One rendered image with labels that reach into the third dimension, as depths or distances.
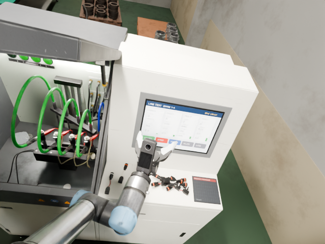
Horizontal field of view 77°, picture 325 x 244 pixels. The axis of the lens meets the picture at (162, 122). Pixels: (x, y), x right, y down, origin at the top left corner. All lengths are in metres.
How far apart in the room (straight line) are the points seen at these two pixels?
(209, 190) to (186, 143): 0.33
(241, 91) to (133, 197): 0.71
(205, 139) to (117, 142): 0.49
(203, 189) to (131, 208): 0.73
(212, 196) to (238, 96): 0.60
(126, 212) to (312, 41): 2.03
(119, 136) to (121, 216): 0.59
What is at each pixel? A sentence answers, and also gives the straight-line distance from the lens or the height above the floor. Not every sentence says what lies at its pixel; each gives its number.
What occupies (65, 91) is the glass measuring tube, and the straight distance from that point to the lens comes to 1.33.
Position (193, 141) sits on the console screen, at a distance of 1.15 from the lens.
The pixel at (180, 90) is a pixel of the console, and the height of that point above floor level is 1.48.
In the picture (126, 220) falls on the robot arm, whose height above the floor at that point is 1.47.
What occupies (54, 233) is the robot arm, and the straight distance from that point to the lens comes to 0.55.
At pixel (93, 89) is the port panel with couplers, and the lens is 1.29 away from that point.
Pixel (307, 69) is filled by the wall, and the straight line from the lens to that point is 2.21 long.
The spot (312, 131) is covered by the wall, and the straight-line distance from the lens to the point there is 2.11.
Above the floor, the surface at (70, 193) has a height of 0.95.
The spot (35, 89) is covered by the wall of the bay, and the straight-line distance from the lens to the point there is 1.46.
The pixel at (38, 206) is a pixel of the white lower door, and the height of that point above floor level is 0.76.
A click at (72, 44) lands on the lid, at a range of 0.37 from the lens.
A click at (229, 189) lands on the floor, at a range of 2.62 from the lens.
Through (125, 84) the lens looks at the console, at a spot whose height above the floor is 1.46.
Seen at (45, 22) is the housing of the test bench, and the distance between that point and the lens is 1.37.
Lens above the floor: 2.06
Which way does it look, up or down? 46 degrees down
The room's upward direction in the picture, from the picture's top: 17 degrees clockwise
